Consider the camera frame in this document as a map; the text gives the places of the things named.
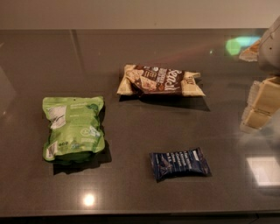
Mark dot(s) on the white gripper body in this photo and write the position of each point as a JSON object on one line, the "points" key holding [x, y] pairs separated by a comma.
{"points": [[270, 49]]}

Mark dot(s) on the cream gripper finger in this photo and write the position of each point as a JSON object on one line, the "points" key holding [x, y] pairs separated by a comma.
{"points": [[265, 96], [252, 120]]}

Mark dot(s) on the green rice chip bag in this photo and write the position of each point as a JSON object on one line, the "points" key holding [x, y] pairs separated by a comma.
{"points": [[75, 129]]}

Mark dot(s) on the brown chip bag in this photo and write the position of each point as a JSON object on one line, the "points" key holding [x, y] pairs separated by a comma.
{"points": [[152, 80]]}

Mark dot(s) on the dark blue snack bar wrapper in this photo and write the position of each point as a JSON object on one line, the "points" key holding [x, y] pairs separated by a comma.
{"points": [[179, 164]]}

